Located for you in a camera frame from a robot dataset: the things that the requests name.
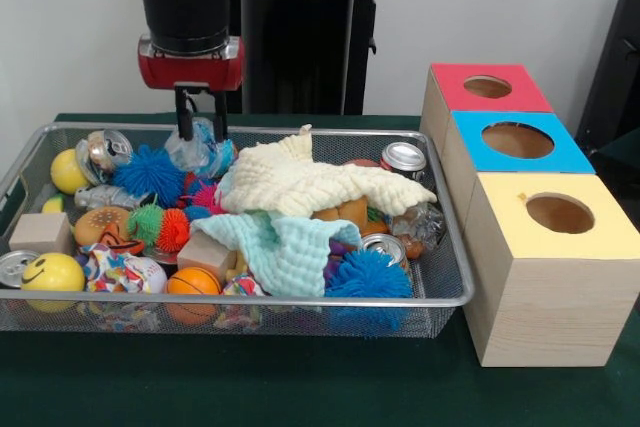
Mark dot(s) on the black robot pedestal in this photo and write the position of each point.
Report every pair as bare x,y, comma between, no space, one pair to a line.
300,47

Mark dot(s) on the wooden box with three holes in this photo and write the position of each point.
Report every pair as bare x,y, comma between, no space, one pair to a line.
550,297

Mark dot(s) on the dark green side table cloth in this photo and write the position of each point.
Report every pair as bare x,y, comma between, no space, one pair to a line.
617,167

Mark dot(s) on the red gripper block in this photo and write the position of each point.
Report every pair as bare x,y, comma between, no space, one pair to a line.
190,69

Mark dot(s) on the blue furry monster toy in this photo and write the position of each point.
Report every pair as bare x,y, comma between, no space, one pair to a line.
367,277

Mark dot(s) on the toy hamburger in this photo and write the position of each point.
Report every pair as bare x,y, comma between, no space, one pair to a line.
100,222

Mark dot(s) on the small orange basketball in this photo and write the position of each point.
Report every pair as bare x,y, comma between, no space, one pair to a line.
194,281

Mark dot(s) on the mint waffle cloth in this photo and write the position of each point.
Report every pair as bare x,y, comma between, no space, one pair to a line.
295,252

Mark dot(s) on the cream waffle cloth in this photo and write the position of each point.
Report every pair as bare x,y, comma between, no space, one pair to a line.
300,182

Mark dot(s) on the clear packet of orange snacks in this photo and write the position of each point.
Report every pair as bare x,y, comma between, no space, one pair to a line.
420,232

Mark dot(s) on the blue spiky rubber ball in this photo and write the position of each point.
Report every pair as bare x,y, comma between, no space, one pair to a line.
150,169

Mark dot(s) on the small white baseball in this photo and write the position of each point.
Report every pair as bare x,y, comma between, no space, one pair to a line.
152,272

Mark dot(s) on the plain wooden cube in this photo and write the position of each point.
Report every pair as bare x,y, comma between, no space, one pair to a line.
40,234

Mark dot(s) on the yellow smiley ball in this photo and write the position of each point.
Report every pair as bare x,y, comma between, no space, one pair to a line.
52,272

